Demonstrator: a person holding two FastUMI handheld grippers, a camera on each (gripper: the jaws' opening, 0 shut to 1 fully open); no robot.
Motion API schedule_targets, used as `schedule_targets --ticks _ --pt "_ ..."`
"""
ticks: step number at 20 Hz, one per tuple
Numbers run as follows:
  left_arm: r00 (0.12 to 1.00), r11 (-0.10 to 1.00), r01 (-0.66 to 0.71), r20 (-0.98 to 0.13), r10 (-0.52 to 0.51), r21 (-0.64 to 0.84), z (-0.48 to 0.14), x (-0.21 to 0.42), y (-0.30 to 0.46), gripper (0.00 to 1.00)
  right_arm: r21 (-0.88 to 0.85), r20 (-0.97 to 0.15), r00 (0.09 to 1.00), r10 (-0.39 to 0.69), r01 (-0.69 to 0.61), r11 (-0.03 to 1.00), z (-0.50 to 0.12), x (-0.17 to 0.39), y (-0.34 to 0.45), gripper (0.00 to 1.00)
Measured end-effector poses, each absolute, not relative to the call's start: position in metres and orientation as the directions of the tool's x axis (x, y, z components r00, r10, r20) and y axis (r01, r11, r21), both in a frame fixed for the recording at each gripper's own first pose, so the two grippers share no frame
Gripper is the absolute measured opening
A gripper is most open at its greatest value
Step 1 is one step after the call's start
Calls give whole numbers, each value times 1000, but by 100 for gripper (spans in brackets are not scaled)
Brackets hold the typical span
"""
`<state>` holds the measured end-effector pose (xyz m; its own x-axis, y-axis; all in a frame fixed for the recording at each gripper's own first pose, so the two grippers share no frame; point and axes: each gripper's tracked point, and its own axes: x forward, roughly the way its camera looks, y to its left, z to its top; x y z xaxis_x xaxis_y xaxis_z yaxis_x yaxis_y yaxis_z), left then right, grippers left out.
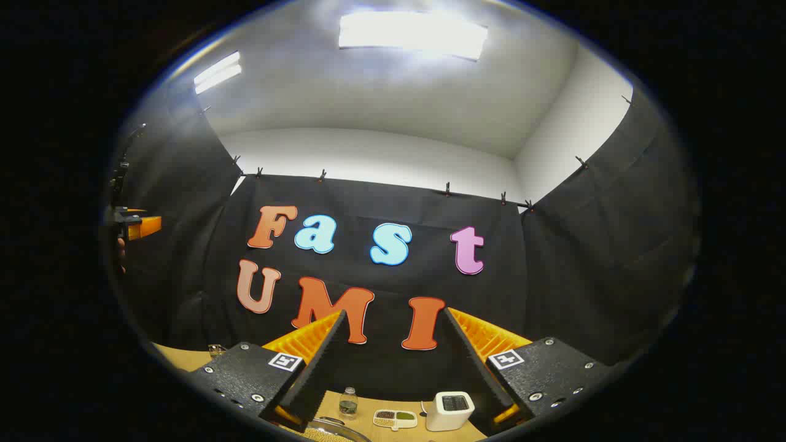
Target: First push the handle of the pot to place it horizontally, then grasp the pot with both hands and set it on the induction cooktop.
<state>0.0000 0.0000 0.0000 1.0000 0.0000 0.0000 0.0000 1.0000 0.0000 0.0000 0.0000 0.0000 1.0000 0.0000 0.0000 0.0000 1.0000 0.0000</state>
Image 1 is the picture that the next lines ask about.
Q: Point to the row of black backdrop clips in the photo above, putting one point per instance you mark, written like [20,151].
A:
[447,189]

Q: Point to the large ceiling light panel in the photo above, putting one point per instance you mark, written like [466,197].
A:
[411,34]

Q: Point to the white divided bean dish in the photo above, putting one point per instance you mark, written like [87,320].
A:
[396,419]

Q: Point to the black backdrop cloth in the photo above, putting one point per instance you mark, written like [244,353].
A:
[393,282]

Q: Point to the white toaster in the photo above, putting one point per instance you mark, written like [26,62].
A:
[448,411]

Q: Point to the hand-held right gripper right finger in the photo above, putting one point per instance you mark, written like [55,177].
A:
[470,362]

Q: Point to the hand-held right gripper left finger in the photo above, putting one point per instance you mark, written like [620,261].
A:
[319,368]

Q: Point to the narrow ceiling light panel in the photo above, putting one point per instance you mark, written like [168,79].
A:
[218,72]

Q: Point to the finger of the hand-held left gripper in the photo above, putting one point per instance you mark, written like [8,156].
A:
[147,227]

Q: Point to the clear plastic water bottle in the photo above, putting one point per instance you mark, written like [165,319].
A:
[348,405]

